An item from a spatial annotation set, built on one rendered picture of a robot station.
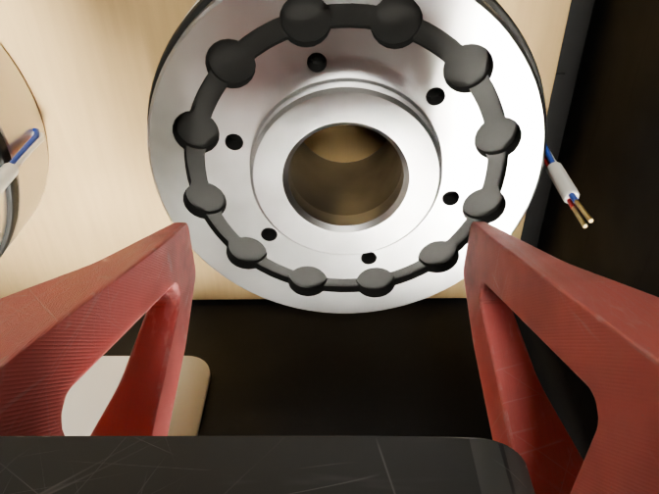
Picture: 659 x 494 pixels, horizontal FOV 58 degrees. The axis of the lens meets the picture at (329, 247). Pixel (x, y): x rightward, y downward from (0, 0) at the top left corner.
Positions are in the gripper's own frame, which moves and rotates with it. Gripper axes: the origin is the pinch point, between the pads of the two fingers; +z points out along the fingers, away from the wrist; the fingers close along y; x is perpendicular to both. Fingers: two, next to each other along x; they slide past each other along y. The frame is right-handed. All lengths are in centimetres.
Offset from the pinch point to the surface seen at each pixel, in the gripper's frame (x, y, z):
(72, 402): 7.1, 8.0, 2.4
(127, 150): 0.8, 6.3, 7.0
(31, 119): -0.5, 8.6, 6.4
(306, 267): 3.1, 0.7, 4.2
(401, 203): 0.4, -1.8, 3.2
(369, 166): 0.9, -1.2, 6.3
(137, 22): -3.1, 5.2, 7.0
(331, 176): 1.1, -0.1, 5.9
